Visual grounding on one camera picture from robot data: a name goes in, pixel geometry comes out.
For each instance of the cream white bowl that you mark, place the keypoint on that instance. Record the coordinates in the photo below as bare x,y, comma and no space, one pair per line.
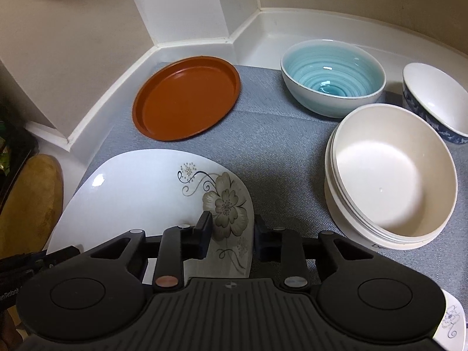
338,208
395,176

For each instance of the wooden cutting board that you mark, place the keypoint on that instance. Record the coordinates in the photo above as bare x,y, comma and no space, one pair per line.
33,207

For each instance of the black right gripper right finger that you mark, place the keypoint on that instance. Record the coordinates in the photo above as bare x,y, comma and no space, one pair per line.
279,255

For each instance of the blue patterned white bowl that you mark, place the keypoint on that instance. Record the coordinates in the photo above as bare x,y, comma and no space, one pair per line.
438,99

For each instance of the light blue ceramic bowl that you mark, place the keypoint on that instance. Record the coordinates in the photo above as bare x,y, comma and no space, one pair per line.
331,78

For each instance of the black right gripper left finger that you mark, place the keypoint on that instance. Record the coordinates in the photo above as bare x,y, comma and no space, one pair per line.
179,244

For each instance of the grey fabric mat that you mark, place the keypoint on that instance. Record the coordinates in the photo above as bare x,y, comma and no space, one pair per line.
276,147

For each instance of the white floral square plate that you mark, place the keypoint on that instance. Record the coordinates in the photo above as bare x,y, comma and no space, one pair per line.
153,190

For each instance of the white plate blue floral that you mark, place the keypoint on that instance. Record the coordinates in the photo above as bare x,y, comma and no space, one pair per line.
451,333

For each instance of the brown round plate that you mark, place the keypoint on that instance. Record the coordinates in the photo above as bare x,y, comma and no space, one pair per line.
186,98

